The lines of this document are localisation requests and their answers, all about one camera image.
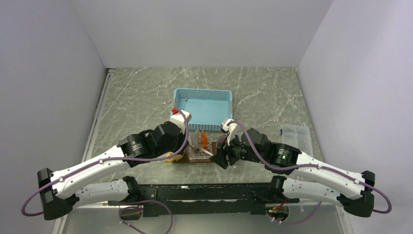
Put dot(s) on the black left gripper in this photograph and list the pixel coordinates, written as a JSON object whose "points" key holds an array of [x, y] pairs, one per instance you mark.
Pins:
{"points": [[182, 138]]}

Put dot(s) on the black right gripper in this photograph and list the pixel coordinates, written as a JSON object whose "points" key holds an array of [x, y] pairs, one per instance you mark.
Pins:
{"points": [[220, 157]]}

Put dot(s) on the yellow ceramic mug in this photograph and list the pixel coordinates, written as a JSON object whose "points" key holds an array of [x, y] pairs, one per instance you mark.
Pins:
{"points": [[174, 158]]}

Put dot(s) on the brown oval wooden tray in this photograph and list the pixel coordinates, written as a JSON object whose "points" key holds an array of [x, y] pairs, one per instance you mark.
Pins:
{"points": [[185, 159]]}

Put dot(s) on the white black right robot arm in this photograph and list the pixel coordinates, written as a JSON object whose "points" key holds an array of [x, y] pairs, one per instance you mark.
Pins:
{"points": [[299, 175]]}

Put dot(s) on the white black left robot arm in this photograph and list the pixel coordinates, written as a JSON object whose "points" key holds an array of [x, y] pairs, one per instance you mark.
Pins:
{"points": [[71, 188]]}

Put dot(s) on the light blue plastic basket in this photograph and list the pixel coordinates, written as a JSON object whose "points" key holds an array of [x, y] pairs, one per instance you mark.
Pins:
{"points": [[208, 107]]}

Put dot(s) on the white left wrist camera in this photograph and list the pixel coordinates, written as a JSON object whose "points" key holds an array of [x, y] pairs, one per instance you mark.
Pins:
{"points": [[178, 119]]}

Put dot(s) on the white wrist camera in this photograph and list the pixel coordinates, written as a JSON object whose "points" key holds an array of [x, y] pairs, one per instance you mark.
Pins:
{"points": [[229, 127], [178, 119]]}

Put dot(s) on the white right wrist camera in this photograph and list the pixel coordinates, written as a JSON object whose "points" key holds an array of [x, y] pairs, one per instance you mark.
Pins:
{"points": [[229, 127]]}

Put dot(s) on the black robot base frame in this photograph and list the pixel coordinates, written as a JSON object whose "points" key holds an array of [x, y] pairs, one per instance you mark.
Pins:
{"points": [[200, 199]]}

